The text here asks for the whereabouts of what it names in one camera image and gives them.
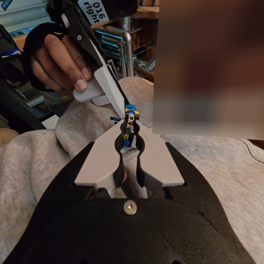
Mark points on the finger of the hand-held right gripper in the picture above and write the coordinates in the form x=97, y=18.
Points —
x=109, y=90

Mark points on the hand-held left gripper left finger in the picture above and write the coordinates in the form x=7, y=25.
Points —
x=97, y=165

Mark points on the silver metal duct pipes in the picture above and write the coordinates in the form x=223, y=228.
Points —
x=127, y=41

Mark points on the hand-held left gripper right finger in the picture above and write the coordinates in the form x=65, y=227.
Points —
x=160, y=165

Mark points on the person's right hand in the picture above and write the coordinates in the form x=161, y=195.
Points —
x=59, y=66

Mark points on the grey zip hoodie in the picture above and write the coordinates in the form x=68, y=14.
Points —
x=31, y=160

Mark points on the multicoloured lego gear assembly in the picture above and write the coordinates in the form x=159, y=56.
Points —
x=131, y=119

